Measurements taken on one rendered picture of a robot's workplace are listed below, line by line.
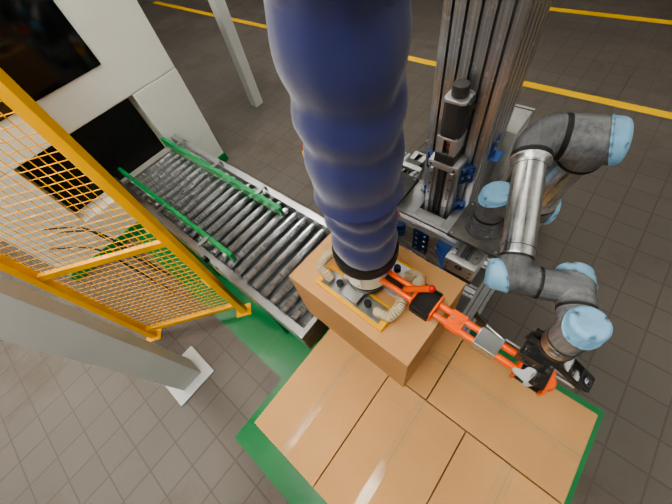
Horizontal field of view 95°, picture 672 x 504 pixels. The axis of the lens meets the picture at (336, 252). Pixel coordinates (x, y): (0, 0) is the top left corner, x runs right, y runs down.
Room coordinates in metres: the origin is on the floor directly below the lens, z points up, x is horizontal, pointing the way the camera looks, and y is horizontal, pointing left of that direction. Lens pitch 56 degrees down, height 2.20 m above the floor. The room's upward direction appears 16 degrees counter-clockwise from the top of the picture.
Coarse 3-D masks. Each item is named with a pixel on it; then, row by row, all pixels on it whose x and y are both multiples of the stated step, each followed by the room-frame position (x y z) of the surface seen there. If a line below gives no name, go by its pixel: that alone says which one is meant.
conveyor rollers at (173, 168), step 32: (160, 160) 2.59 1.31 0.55; (160, 192) 2.16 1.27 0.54; (192, 192) 2.04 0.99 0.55; (224, 192) 1.94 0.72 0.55; (256, 224) 1.52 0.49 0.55; (288, 224) 1.44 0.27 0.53; (224, 256) 1.32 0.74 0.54; (256, 256) 1.25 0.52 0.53; (288, 256) 1.19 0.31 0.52; (256, 288) 1.01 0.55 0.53; (288, 288) 0.94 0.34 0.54
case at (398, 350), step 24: (312, 264) 0.72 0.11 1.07; (336, 264) 0.69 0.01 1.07; (408, 264) 0.59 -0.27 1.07; (432, 264) 0.56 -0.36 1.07; (312, 288) 0.61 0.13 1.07; (456, 288) 0.43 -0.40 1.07; (312, 312) 0.66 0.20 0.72; (336, 312) 0.48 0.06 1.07; (408, 312) 0.40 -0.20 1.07; (360, 336) 0.38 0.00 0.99; (384, 336) 0.33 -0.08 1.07; (408, 336) 0.31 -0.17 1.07; (432, 336) 0.32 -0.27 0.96; (384, 360) 0.29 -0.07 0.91; (408, 360) 0.23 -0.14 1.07
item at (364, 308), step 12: (336, 276) 0.62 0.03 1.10; (324, 288) 0.58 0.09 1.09; (336, 288) 0.56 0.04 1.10; (348, 300) 0.50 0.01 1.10; (360, 300) 0.49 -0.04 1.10; (372, 300) 0.47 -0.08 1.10; (360, 312) 0.44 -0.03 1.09; (372, 312) 0.43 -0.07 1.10; (372, 324) 0.38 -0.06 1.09; (384, 324) 0.37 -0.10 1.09
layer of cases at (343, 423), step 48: (336, 336) 0.56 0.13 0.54; (288, 384) 0.39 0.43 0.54; (336, 384) 0.33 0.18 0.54; (384, 384) 0.26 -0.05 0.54; (432, 384) 0.20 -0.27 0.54; (480, 384) 0.15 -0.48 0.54; (288, 432) 0.18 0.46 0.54; (336, 432) 0.12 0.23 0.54; (384, 432) 0.07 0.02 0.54; (432, 432) 0.02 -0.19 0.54; (480, 432) -0.03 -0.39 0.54; (528, 432) -0.08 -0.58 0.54; (576, 432) -0.12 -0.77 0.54; (336, 480) -0.05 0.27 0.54; (384, 480) -0.10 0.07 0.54; (432, 480) -0.15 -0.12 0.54; (480, 480) -0.19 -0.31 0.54; (528, 480) -0.23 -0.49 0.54
